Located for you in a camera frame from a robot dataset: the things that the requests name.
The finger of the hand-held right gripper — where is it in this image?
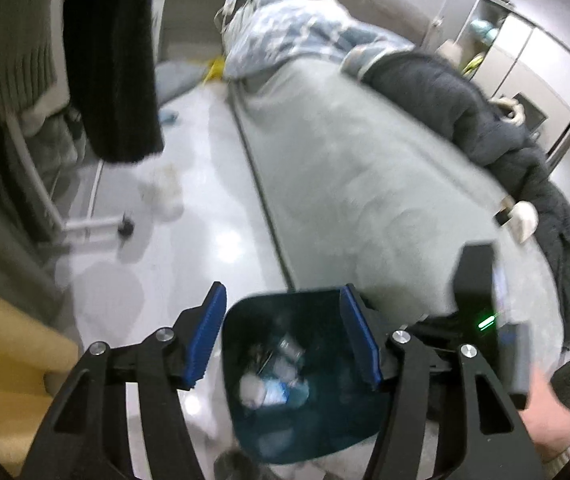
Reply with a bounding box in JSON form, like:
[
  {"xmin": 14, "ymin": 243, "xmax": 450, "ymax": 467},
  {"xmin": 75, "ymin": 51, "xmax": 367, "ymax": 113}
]
[{"xmin": 411, "ymin": 316, "xmax": 461, "ymax": 348}]

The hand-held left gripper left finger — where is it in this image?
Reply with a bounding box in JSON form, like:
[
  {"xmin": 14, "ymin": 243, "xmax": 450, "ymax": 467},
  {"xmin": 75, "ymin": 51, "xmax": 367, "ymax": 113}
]
[{"xmin": 20, "ymin": 282, "xmax": 227, "ymax": 480}]

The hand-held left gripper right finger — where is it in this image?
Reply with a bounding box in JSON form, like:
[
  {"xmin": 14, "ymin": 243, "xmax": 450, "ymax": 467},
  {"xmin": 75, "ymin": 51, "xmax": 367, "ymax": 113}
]
[{"xmin": 339, "ymin": 284, "xmax": 541, "ymax": 480}]

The white tissue ball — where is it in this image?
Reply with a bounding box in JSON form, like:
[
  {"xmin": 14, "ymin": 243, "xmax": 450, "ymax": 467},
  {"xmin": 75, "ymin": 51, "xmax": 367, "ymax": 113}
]
[
  {"xmin": 510, "ymin": 200, "xmax": 539, "ymax": 245},
  {"xmin": 239, "ymin": 374, "xmax": 271, "ymax": 408}
]

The crushed plastic water bottle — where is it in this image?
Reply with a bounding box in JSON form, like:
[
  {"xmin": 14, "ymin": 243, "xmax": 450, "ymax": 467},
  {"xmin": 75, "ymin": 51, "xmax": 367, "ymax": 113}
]
[{"xmin": 265, "ymin": 380, "xmax": 311, "ymax": 407}]

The dark blue trash bin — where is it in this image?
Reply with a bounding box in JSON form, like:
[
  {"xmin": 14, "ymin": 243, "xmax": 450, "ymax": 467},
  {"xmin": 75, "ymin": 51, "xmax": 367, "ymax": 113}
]
[{"xmin": 221, "ymin": 285, "xmax": 392, "ymax": 465}]

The person's right hand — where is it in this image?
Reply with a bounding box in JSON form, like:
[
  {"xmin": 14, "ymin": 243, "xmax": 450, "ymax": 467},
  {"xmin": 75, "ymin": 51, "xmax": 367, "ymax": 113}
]
[{"xmin": 515, "ymin": 374, "xmax": 570, "ymax": 463}]

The grey upholstered bed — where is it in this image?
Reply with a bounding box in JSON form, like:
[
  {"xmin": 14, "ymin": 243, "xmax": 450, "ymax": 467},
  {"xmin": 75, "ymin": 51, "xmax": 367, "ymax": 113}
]
[{"xmin": 222, "ymin": 0, "xmax": 570, "ymax": 356}]

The white green cat bed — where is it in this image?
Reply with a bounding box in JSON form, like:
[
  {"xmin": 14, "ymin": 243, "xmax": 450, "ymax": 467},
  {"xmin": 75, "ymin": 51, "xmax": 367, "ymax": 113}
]
[{"xmin": 490, "ymin": 96, "xmax": 528, "ymax": 128}]

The black office chair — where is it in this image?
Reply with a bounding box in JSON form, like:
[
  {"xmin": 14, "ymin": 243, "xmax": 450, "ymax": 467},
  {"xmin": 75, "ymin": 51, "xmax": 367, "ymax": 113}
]
[{"xmin": 512, "ymin": 91, "xmax": 551, "ymax": 136}]

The dark grey fleece blanket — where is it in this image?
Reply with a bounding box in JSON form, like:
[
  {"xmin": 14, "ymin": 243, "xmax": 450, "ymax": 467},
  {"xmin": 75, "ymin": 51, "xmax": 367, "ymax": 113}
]
[{"xmin": 362, "ymin": 50, "xmax": 570, "ymax": 346}]

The yellow box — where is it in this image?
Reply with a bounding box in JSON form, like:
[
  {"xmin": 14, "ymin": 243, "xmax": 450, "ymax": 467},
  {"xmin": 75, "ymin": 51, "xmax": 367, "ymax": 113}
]
[{"xmin": 0, "ymin": 270, "xmax": 80, "ymax": 476}]

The yellow green garment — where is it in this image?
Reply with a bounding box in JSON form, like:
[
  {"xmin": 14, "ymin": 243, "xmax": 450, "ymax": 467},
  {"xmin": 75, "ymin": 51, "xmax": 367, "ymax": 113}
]
[{"xmin": 460, "ymin": 50, "xmax": 486, "ymax": 78}]

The white wardrobe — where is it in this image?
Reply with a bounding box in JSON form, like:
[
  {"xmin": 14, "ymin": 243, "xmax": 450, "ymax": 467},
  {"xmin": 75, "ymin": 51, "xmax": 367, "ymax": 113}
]
[{"xmin": 452, "ymin": 0, "xmax": 570, "ymax": 161}]

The white clothes rack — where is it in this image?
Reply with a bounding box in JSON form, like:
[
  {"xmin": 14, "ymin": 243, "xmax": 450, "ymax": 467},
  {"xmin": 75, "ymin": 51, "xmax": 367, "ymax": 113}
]
[{"xmin": 5, "ymin": 110, "xmax": 136, "ymax": 241}]

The light blue plush toy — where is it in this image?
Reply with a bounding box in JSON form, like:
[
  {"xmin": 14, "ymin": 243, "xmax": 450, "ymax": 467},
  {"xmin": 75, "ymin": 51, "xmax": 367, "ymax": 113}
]
[{"xmin": 468, "ymin": 19, "xmax": 501, "ymax": 43}]

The grey floor cushion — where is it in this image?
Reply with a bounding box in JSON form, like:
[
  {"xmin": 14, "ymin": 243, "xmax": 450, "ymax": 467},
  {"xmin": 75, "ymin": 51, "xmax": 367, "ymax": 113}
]
[{"xmin": 155, "ymin": 60, "xmax": 206, "ymax": 106}]

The yellow cloth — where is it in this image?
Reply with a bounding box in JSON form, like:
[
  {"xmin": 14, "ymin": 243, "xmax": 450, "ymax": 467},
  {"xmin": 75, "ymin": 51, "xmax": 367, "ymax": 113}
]
[{"xmin": 204, "ymin": 57, "xmax": 228, "ymax": 83}]

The black hanging garment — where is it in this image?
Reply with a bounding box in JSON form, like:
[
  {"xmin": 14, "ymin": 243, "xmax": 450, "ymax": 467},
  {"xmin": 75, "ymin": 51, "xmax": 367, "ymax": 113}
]
[{"xmin": 62, "ymin": 0, "xmax": 166, "ymax": 163}]

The blue patterned duvet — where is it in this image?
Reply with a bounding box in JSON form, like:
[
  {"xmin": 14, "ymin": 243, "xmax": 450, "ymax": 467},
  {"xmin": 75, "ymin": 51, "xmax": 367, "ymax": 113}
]
[{"xmin": 225, "ymin": 0, "xmax": 416, "ymax": 81}]

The white vanity table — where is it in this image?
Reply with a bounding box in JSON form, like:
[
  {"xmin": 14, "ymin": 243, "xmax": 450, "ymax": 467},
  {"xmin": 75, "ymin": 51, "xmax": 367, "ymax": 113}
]
[{"xmin": 152, "ymin": 0, "xmax": 261, "ymax": 61}]

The grey knit sweater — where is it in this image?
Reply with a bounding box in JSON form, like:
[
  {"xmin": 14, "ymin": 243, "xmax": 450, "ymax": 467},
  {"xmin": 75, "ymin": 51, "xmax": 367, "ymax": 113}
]
[{"xmin": 0, "ymin": 0, "xmax": 73, "ymax": 128}]

